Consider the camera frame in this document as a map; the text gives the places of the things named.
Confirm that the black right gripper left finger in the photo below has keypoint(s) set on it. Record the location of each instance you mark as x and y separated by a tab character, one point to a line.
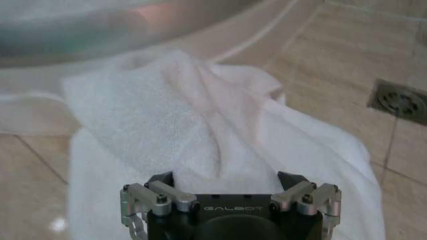
156	192

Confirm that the square metal floor drain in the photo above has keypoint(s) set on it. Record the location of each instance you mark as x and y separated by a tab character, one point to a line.
397	100

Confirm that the white bathtub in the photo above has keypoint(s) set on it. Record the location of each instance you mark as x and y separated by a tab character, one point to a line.
100	27

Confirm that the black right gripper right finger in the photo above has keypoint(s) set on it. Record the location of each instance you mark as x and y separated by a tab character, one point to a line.
301	193

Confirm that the white terry towel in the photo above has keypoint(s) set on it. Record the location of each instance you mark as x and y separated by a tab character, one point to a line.
186	140

